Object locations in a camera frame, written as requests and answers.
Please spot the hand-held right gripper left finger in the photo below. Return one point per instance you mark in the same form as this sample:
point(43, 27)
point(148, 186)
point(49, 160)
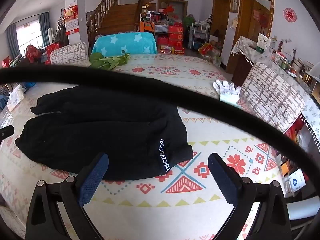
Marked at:
point(92, 180)

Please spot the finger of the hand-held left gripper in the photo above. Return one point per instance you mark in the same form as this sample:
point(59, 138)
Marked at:
point(7, 132)

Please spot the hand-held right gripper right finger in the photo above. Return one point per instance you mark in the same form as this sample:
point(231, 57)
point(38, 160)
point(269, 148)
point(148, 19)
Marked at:
point(222, 178)

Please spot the black pants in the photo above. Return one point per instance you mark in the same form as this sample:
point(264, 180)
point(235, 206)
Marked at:
point(112, 130)

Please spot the white tissue pack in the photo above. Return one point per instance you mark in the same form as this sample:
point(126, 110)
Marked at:
point(15, 100)

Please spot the patterned tablecloth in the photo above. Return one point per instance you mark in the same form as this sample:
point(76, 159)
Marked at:
point(200, 135)

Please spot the pale green packet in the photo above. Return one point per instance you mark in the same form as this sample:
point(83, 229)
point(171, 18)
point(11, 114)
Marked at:
point(228, 99)

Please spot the red patterned bag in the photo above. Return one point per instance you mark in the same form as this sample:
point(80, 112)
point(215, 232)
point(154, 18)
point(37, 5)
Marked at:
point(32, 53)

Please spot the white gloves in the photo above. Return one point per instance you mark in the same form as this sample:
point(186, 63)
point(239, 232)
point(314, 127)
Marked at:
point(226, 87)

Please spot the blue grey curtain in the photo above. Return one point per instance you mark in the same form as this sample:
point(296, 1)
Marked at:
point(44, 28)
point(12, 40)

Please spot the white grid chair cover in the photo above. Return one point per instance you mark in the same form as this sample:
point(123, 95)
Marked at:
point(68, 53)
point(270, 92)

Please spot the window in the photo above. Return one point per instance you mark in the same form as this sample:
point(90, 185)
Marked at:
point(28, 33)

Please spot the green leafy vegetable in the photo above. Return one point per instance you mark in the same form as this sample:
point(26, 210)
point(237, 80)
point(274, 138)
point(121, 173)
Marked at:
point(107, 61)

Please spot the clutter of jars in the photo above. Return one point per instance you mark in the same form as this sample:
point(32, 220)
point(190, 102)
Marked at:
point(292, 65)

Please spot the floral lace cabinet cloth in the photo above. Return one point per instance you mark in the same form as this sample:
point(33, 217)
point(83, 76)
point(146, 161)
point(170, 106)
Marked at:
point(245, 46)

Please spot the teal star chair cover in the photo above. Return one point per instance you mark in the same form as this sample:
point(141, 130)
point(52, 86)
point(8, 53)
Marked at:
point(125, 42)

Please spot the white utility cart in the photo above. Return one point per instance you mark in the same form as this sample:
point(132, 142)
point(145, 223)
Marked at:
point(200, 35)

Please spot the pile of red gift boxes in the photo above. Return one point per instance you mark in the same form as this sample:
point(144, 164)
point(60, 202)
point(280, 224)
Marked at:
point(175, 37)

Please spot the wooden door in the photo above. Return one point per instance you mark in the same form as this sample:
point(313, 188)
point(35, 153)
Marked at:
point(222, 15)
point(255, 25)

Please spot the wooden staircase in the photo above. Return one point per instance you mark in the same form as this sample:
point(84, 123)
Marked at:
point(120, 17)

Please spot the red wall calendar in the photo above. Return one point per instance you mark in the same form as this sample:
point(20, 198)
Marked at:
point(71, 25)

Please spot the framed wall picture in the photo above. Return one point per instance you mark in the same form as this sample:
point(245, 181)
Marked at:
point(234, 4)

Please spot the red paper wall decoration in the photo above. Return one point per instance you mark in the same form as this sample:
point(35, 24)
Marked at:
point(290, 15)

